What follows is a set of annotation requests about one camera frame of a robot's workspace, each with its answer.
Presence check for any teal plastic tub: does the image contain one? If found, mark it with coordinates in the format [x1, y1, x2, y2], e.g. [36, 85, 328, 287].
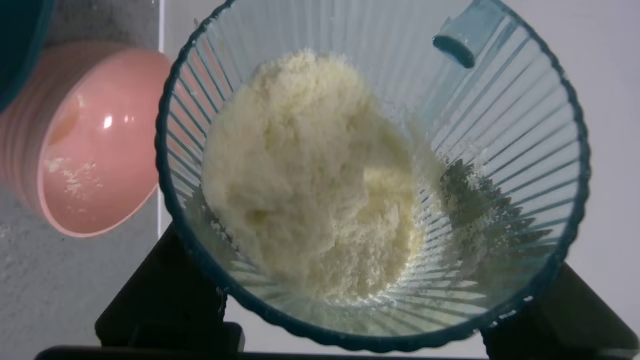
[0, 0, 56, 114]

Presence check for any white powder heap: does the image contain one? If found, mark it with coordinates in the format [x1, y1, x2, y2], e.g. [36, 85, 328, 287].
[199, 48, 426, 306]

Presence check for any clear ribbed cup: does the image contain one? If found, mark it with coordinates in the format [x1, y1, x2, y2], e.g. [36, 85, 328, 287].
[154, 0, 592, 354]

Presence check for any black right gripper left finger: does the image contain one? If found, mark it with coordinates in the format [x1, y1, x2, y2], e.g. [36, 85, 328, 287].
[94, 222, 246, 351]

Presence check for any pink bowl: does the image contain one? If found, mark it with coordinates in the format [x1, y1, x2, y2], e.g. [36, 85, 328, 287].
[0, 40, 174, 239]

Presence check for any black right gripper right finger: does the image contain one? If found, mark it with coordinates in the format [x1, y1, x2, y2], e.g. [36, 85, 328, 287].
[479, 262, 640, 360]

